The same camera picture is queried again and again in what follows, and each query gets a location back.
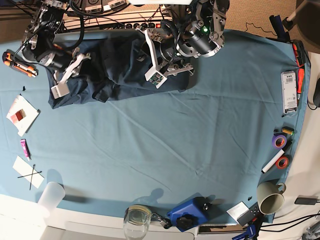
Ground translucent plastic cup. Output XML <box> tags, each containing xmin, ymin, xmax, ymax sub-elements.
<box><xmin>38</xmin><ymin>181</ymin><xmax>66</xmax><ymax>212</ymax></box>

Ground pink glue tube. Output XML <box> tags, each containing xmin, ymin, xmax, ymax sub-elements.
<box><xmin>20</xmin><ymin>139</ymin><xmax>31</xmax><ymax>161</ymax></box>

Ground blue box with black knob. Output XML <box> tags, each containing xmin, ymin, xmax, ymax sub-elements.
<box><xmin>166</xmin><ymin>196</ymin><xmax>212</xmax><ymax>232</ymax></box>

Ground black marker pen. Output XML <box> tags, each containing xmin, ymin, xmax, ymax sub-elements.
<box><xmin>282</xmin><ymin>140</ymin><xmax>293</xmax><ymax>152</ymax></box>

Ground dark blue T-shirt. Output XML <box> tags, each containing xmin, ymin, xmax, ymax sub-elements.
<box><xmin>48</xmin><ymin>36</ymin><xmax>189</xmax><ymax>109</ymax></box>

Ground black power adapter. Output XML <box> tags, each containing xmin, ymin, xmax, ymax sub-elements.
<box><xmin>294</xmin><ymin>197</ymin><xmax>320</xmax><ymax>206</ymax></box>

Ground light blue table cloth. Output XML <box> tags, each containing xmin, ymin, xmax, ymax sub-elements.
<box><xmin>0</xmin><ymin>30</ymin><xmax>307</xmax><ymax>223</ymax></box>

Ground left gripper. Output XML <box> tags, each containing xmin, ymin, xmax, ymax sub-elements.
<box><xmin>135</xmin><ymin>27</ymin><xmax>194</xmax><ymax>77</ymax></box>

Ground white paper card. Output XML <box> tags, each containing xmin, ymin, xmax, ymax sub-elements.
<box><xmin>12</xmin><ymin>156</ymin><xmax>44</xmax><ymax>189</ymax></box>

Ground white power strip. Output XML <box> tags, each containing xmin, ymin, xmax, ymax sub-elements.
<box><xmin>63</xmin><ymin>9</ymin><xmax>176</xmax><ymax>30</ymax></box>

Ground orange black pliers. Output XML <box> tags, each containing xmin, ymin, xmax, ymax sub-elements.
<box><xmin>292</xmin><ymin>40</ymin><xmax>306</xmax><ymax>67</ymax></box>

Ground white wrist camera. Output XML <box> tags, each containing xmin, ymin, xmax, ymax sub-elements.
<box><xmin>51</xmin><ymin>83</ymin><xmax>70</xmax><ymax>99</ymax></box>
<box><xmin>144</xmin><ymin>69</ymin><xmax>168</xmax><ymax>89</ymax></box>

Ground white business card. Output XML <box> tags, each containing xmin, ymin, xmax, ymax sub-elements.
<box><xmin>226</xmin><ymin>201</ymin><xmax>249</xmax><ymax>222</ymax></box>

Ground orange black utility knife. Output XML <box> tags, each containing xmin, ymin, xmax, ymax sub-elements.
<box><xmin>2</xmin><ymin>51</ymin><xmax>38</xmax><ymax>78</ymax></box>

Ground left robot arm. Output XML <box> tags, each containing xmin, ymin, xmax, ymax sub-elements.
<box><xmin>135</xmin><ymin>0</ymin><xmax>230</xmax><ymax>84</ymax></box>

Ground clear glass jar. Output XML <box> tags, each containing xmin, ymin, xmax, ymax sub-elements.
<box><xmin>123</xmin><ymin>204</ymin><xmax>152</xmax><ymax>240</ymax></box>

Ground green yellow battery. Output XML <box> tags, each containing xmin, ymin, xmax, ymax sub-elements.
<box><xmin>281</xmin><ymin>127</ymin><xmax>295</xmax><ymax>136</ymax></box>

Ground grey remote control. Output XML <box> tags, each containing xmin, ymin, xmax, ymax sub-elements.
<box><xmin>237</xmin><ymin>202</ymin><xmax>261</xmax><ymax>227</ymax></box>

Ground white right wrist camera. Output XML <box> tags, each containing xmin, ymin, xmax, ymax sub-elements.
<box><xmin>51</xmin><ymin>83</ymin><xmax>70</xmax><ymax>99</ymax></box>

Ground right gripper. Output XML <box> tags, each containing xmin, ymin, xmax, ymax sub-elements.
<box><xmin>37</xmin><ymin>47</ymin><xmax>100</xmax><ymax>84</ymax></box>

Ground white marker pen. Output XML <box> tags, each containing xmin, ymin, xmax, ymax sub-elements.
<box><xmin>261</xmin><ymin>149</ymin><xmax>285</xmax><ymax>174</ymax></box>

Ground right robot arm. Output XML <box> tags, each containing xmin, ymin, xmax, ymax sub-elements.
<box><xmin>21</xmin><ymin>0</ymin><xmax>104</xmax><ymax>87</ymax></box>

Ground beige ceramic mug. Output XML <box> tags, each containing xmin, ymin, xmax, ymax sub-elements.
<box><xmin>256</xmin><ymin>181</ymin><xmax>287</xmax><ymax>215</ymax></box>

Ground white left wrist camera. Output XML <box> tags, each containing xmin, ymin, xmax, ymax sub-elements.
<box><xmin>144</xmin><ymin>69</ymin><xmax>168</xmax><ymax>89</ymax></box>

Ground red tape roll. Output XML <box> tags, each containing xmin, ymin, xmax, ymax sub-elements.
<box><xmin>275</xmin><ymin>156</ymin><xmax>290</xmax><ymax>170</ymax></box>

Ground white paper with red swatch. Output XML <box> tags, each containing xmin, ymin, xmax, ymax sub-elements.
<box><xmin>6</xmin><ymin>94</ymin><xmax>40</xmax><ymax>137</ymax></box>

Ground blue spring clamp top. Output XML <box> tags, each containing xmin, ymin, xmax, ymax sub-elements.
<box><xmin>269</xmin><ymin>15</ymin><xmax>291</xmax><ymax>43</ymax></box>

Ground purple tape roll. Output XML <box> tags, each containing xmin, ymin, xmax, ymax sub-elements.
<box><xmin>271</xmin><ymin>133</ymin><xmax>287</xmax><ymax>149</ymax></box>

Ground black hairpin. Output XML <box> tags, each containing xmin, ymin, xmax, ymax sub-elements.
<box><xmin>17</xmin><ymin>171</ymin><xmax>42</xmax><ymax>178</ymax></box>
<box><xmin>29</xmin><ymin>164</ymin><xmax>36</xmax><ymax>190</ymax></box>

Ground orange screwdriver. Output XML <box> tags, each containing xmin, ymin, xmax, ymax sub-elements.
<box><xmin>297</xmin><ymin>67</ymin><xmax>305</xmax><ymax>104</ymax></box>

